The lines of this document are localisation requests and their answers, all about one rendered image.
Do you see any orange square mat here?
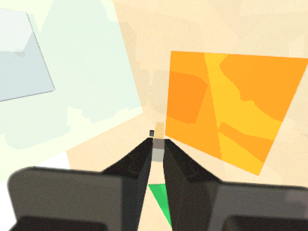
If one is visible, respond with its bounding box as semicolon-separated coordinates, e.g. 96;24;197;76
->
165;51;308;176

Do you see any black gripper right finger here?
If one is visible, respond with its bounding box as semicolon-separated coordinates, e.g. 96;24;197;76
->
163;138;308;231

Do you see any green flat rectangular mat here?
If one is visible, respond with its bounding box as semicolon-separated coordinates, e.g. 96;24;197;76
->
148;184;171;226

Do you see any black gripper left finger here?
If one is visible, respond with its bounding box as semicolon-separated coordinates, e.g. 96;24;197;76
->
7;138;153;231

